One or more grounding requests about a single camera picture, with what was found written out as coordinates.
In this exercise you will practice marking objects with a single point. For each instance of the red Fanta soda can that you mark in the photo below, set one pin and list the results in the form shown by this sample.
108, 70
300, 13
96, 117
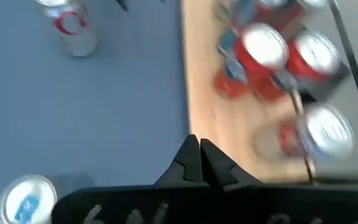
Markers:
317, 53
264, 46

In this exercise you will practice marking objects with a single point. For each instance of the wooden tray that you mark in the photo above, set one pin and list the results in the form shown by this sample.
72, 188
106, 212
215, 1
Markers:
216, 124

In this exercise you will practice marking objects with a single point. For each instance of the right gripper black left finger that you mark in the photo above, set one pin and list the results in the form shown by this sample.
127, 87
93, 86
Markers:
183, 168

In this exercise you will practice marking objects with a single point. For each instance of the silver Diet Coke can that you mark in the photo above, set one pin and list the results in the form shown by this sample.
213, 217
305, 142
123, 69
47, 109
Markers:
70, 31
328, 130

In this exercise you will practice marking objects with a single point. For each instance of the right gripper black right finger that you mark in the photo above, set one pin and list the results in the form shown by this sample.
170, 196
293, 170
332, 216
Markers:
219, 171

